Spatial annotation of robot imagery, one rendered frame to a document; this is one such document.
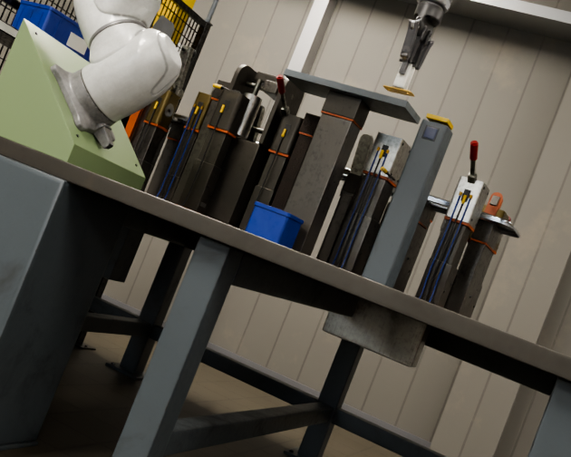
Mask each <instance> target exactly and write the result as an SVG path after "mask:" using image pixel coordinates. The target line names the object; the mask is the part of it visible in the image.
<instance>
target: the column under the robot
mask: <svg viewBox="0 0 571 457"><path fill-rule="evenodd" d="M130 208H131V207H130V206H128V205H126V204H123V203H121V202H119V201H117V200H114V199H110V198H108V197H105V196H103V195H101V194H98V193H96V192H93V191H91V190H87V189H85V188H83V187H80V186H78V185H75V184H73V183H71V182H69V181H66V180H62V179H60V178H57V177H55V176H53V175H51V174H48V173H46V172H43V171H41V170H38V169H35V168H33V167H30V166H28V165H25V164H23V163H21V162H18V161H16V160H12V159H9V158H7V157H5V156H3V155H0V451H5V450H12V449H18V448H24V447H32V446H37V444H38V441H36V439H37V437H38V434H39V432H40V430H41V428H42V425H43V423H44V419H45V417H46V415H47V413H48V410H49V408H50V405H51V403H52V400H53V397H54V395H55V392H56V390H57V388H58V385H59V383H60V381H61V379H62V376H63V372H64V370H65V367H66V366H67V363H68V361H69V358H70V356H71V354H72V351H73V348H74V346H75V343H76V341H77V338H78V336H79V334H80V332H81V329H82V325H83V323H84V321H85V318H86V317H87V314H88V312H89V309H90V307H91V304H92V301H93V299H94V296H95V294H96V291H97V289H98V287H99V285H100V283H101V280H102V276H103V274H104V271H105V269H106V267H107V265H108V262H109V260H110V258H111V254H112V251H113V250H114V247H115V245H116V242H117V240H118V237H119V235H120V233H121V229H122V227H123V225H124V222H125V220H126V218H127V216H128V213H129V211H130Z"/></svg>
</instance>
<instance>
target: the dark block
mask: <svg viewBox="0 0 571 457"><path fill-rule="evenodd" d="M217 84H218V85H222V86H225V87H226V88H228V87H229V85H230V83H229V82H225V81H222V80H218V82H217ZM222 91H223V90H220V89H218V88H215V90H214V92H213V94H212V96H211V99H212V101H211V104H210V105H209V108H208V112H207V114H206V117H205V119H204V121H203V123H202V126H201V128H200V131H199V133H198V137H197V139H196V141H195V144H194V146H193V149H192V151H191V153H190V155H189V159H188V161H187V164H186V166H185V169H184V171H183V173H182V175H181V178H180V180H179V184H178V187H177V188H176V191H175V193H174V196H173V198H172V201H171V203H174V204H178V202H179V198H180V196H181V193H182V191H183V189H184V187H185V184H186V182H187V179H188V177H189V174H190V171H191V169H192V166H193V164H194V161H195V159H198V156H199V154H200V152H201V149H202V147H203V144H204V142H205V139H206V138H207V135H208V131H209V128H208V124H209V123H210V120H211V118H212V115H213V113H214V111H215V109H216V106H217V104H218V100H219V97H220V95H221V93H222Z"/></svg>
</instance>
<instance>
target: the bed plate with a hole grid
mask: <svg viewBox="0 0 571 457"><path fill-rule="evenodd" d="M0 155H3V156H5V157H7V158H9V159H12V160H16V161H18V162H21V163H23V164H25V165H28V166H30V167H33V168H35V169H38V170H41V171H43V172H46V173H48V174H51V175H53V176H55V177H57V178H60V179H62V180H66V181H69V182H71V183H73V184H75V185H78V186H80V187H83V188H85V189H87V190H91V191H93V192H96V193H98V194H101V195H103V196H105V197H108V198H110V199H114V200H117V201H119V202H121V203H123V204H126V205H128V206H131V207H133V208H135V209H139V210H141V211H144V212H146V213H149V214H151V215H153V216H155V217H158V218H160V219H164V220H167V221H168V222H171V223H173V224H176V225H178V226H181V227H183V228H185V229H189V230H192V231H194V232H197V233H199V234H201V235H203V236H206V237H208V238H212V239H214V240H216V241H219V242H221V243H224V244H226V245H229V246H231V247H233V248H237V249H239V250H242V251H244V252H246V253H248V254H251V255H253V256H256V257H258V258H262V259H264V260H266V261H269V262H271V263H274V264H277V265H278V266H281V267H285V268H287V269H290V270H292V271H294V272H296V273H299V274H301V275H304V276H306V277H310V278H312V279H314V280H317V281H319V282H322V283H324V284H326V285H328V286H331V287H335V288H337V289H340V290H342V291H344V292H346V293H349V294H351V295H354V296H356V297H360V298H362V299H365V300H367V301H370V302H372V303H374V304H376V305H379V306H383V307H385V308H388V309H390V310H392V311H394V312H397V313H399V314H402V315H404V316H407V317H410V318H412V319H415V320H417V321H420V322H422V323H424V324H426V325H429V326H433V327H435V328H438V329H439V330H442V331H444V332H447V333H450V334H452V335H455V336H458V337H460V338H463V339H465V340H468V341H470V342H472V343H474V344H477V345H481V346H483V347H486V348H487V349H490V350H492V351H495V352H497V353H500V354H502V355H505V356H508V357H510V358H513V359H515V360H518V361H519V362H522V363H524V364H527V365H531V366H534V367H536V368H538V369H540V370H543V371H545V372H548V373H550V374H553V375H556V376H558V377H561V378H563V379H566V380H567V381H570V382H571V357H570V356H567V355H563V354H560V353H559V352H556V351H554V350H551V349H549V348H546V347H544V346H542V345H538V344H535V343H532V342H530V341H528V340H526V339H523V338H521V337H518V336H515V335H512V334H510V333H507V332H504V331H502V330H499V329H497V328H495V327H493V326H488V325H486V324H483V323H481V322H479V321H476V320H474V319H471V318H469V317H466V316H463V315H460V314H458V313H455V312H453V311H450V310H448V309H446V308H443V307H441V306H436V305H434V304H432V303H430V302H427V301H425V300H422V299H419V298H417V297H414V296H411V295H408V294H406V293H403V292H401V291H399V290H396V289H394V288H391V287H387V286H385V285H383V284H380V283H378V282H375V281H373V280H371V279H368V278H366V277H362V276H359V275H357V274H354V273H352V272H350V271H347V270H345V269H342V268H339V267H336V266H334V265H331V264H329V263H326V262H323V261H322V260H319V259H317V258H312V257H310V256H307V255H306V254H303V253H300V252H298V251H295V250H293V249H291V248H287V247H284V246H282V245H279V244H277V243H275V242H272V241H270V240H267V239H265V238H261V237H259V236H256V235H254V234H251V233H249V232H246V231H244V230H242V229H239V228H235V227H233V226H230V225H228V224H226V223H223V222H221V221H218V220H215V219H212V218H210V217H207V216H204V215H202V214H199V213H197V212H195V211H193V210H190V209H186V208H183V207H181V206H179V205H176V204H174V203H171V202H169V201H166V200H164V199H160V198H158V197H155V196H153V195H150V194H148V193H146V192H143V191H141V190H136V189H134V188H132V187H130V186H127V185H125V184H122V183H119V182H118V181H115V180H111V179H108V178H106V177H103V176H102V175H99V174H97V173H94V172H91V171H89V170H86V169H83V168H80V167H78V166H75V165H73V164H71V163H69V162H66V161H63V160H59V159H57V158H55V157H52V156H50V155H47V154H45V153H42V152H40V151H36V150H34V149H31V148H29V147H26V146H24V145H22V144H19V143H17V142H14V141H10V140H8V139H6V138H3V137H1V136H0Z"/></svg>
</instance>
